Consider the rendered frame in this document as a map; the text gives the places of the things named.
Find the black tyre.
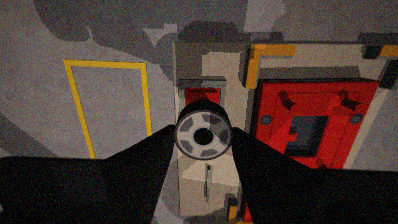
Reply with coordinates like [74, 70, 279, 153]
[174, 100, 233, 161]

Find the yellow tape outline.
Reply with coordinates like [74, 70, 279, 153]
[63, 60, 152, 159]

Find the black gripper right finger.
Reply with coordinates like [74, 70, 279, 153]
[231, 127, 398, 224]

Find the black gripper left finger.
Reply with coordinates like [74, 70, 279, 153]
[0, 124, 175, 224]

